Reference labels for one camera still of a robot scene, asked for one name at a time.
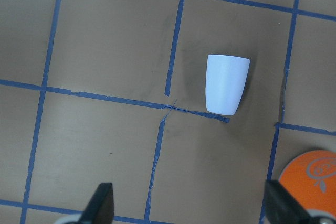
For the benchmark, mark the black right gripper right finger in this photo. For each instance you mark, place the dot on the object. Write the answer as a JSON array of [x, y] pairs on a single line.
[[281, 207]]

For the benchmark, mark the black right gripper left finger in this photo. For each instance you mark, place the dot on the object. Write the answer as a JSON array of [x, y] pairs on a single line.
[[100, 208]]

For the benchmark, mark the light blue plastic cup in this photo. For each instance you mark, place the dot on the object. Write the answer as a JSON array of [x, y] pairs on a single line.
[[225, 82]]

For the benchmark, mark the orange metal canister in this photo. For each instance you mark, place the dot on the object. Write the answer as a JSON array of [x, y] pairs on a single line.
[[310, 179]]

